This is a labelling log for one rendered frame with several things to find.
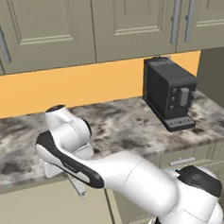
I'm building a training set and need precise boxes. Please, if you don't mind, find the black coffee machine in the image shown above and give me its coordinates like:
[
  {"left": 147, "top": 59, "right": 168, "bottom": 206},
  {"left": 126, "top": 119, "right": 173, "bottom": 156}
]
[{"left": 139, "top": 53, "right": 202, "bottom": 135}]

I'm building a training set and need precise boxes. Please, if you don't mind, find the tall olive cupboard side panel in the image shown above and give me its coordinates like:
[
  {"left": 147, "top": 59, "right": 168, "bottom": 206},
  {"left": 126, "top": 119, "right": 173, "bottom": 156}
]
[{"left": 194, "top": 46, "right": 224, "bottom": 115}]

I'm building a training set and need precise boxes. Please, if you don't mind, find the small beige drawer front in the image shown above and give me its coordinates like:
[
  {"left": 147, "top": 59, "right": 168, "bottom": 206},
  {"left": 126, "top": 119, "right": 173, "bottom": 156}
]
[{"left": 158, "top": 144, "right": 218, "bottom": 170}]

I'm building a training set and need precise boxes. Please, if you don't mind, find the grey drawer handle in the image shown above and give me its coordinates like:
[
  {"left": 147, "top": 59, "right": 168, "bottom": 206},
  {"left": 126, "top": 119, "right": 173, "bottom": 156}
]
[{"left": 167, "top": 156, "right": 197, "bottom": 167}]

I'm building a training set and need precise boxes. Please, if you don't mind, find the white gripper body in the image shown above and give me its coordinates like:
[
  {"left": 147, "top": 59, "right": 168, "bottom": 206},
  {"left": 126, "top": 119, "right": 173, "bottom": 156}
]
[{"left": 40, "top": 156, "right": 72, "bottom": 181}]

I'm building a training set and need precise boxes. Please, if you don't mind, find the wide beige base cupboard front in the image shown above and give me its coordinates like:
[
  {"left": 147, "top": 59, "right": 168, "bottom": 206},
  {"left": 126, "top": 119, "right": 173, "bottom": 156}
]
[{"left": 0, "top": 176, "right": 115, "bottom": 224}]

